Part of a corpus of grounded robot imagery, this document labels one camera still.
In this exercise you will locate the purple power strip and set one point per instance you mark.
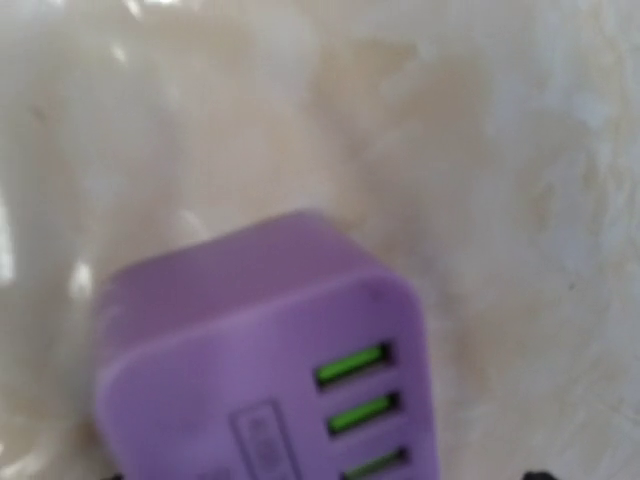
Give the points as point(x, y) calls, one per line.
point(281, 351)

